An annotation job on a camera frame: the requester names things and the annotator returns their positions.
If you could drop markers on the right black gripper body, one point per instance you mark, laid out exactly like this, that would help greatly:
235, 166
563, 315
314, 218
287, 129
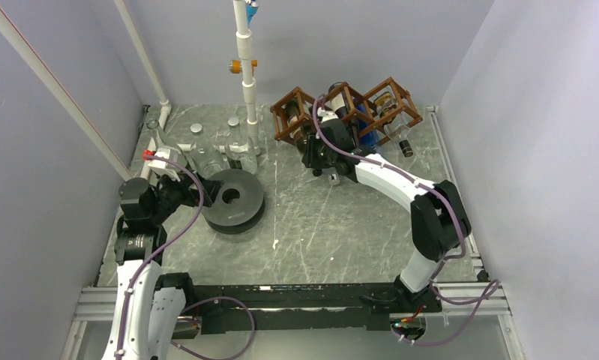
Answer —
318, 157

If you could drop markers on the tall clear glass bottle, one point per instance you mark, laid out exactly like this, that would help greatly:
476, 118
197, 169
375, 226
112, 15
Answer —
162, 141

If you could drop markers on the gold capped dark bottle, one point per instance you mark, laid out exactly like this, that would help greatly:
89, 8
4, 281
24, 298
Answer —
340, 105

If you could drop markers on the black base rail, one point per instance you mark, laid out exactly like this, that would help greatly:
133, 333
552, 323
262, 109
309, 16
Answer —
217, 309

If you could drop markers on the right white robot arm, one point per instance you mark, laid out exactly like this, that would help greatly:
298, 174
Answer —
439, 223

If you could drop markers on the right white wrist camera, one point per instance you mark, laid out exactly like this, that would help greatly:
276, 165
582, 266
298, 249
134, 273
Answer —
324, 115

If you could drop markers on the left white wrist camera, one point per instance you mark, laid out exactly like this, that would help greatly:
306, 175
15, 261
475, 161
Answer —
166, 161

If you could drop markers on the brown wooden wine rack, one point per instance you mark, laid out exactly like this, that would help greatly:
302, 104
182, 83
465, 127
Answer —
363, 119

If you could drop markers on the short clear glass bottle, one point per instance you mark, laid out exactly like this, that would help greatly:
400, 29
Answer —
239, 148

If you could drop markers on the clear bottle silver cap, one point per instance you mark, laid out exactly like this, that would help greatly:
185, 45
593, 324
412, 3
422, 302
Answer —
207, 159

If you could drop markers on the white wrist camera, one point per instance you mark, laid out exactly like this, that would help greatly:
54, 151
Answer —
324, 115
166, 161

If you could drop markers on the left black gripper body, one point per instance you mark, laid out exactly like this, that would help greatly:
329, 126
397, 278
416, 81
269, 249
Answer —
172, 194

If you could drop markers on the black round spool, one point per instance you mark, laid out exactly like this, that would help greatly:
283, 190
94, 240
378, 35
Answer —
239, 202

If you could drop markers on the dark green wine bottle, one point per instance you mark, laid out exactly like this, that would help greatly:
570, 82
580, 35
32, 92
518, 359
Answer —
298, 135

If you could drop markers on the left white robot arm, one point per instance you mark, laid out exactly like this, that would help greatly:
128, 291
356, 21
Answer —
148, 301

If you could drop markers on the bottle in right cell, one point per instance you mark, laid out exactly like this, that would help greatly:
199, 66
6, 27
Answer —
397, 128

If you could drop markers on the white pvc pipe frame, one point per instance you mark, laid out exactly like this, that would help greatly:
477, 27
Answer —
70, 74

